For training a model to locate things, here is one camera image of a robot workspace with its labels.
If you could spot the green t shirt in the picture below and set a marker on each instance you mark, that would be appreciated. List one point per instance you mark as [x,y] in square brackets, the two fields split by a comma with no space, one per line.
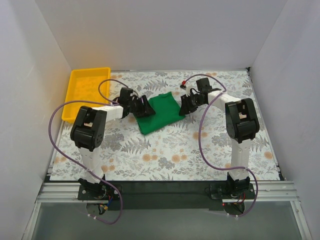
[166,112]

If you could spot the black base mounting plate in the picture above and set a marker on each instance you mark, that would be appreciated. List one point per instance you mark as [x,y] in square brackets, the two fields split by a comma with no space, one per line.
[163,195]

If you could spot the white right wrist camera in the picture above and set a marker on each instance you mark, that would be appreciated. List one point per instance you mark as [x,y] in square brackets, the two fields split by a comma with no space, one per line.
[188,89]

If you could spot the floral table mat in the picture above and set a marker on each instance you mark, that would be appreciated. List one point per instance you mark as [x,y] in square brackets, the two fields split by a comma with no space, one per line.
[171,153]

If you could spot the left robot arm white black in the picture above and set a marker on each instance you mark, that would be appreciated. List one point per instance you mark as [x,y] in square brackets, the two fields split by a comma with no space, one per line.
[88,134]

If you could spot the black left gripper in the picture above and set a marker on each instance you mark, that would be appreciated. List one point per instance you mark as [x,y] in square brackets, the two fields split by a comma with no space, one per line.
[144,107]

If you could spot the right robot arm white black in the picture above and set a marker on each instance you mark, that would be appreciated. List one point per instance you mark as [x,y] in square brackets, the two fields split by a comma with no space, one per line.
[242,125]

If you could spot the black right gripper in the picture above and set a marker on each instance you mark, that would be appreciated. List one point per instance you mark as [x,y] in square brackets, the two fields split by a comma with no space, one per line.
[189,104]

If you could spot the yellow plastic tray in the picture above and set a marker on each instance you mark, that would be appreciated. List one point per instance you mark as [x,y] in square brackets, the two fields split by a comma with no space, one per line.
[84,85]

